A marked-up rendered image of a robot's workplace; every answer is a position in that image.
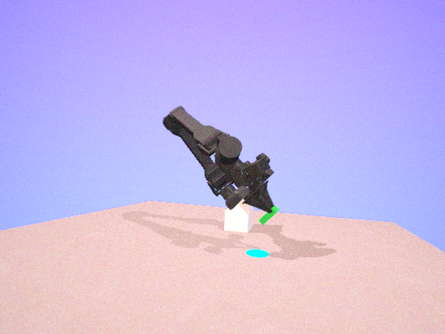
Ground cyan circle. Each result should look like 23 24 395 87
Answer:
246 250 269 257

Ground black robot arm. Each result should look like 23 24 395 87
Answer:
162 106 271 200

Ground green rectangular post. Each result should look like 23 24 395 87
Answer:
259 206 279 225

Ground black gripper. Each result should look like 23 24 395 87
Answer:
225 161 274 214

